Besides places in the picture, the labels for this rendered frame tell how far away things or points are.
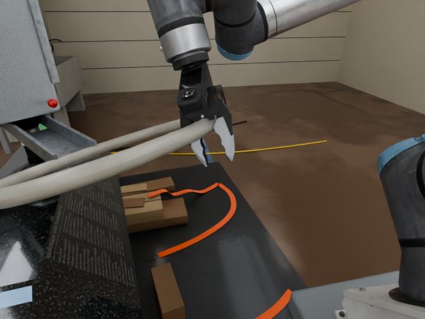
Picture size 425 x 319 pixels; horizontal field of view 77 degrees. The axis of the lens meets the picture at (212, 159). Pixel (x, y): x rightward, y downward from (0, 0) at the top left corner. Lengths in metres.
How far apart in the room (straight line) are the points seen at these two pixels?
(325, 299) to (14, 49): 1.16
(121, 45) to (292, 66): 3.74
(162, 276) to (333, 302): 1.11
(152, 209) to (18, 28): 1.39
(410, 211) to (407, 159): 0.09
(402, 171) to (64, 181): 0.56
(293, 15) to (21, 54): 0.85
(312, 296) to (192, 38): 0.66
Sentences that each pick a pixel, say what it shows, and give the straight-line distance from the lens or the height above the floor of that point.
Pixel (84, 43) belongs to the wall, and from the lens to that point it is 6.06.
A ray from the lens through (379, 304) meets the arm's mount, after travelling 0.62.
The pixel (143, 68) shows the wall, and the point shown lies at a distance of 5.98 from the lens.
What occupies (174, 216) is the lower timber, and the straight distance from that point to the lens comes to 2.13.
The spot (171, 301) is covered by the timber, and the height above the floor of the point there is 0.14.
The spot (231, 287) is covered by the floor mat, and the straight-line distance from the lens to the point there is 1.80.
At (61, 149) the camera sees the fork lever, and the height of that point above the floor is 1.11.
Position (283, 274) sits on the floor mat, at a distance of 1.90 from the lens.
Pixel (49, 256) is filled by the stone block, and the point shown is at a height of 0.84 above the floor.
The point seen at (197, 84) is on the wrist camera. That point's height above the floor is 1.37.
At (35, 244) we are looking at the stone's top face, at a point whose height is 0.85.
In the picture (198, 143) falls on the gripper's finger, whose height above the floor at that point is 1.25.
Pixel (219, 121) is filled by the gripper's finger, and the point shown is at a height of 1.30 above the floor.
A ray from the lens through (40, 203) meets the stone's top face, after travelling 1.20.
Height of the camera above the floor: 1.48
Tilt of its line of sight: 29 degrees down
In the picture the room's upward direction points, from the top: straight up
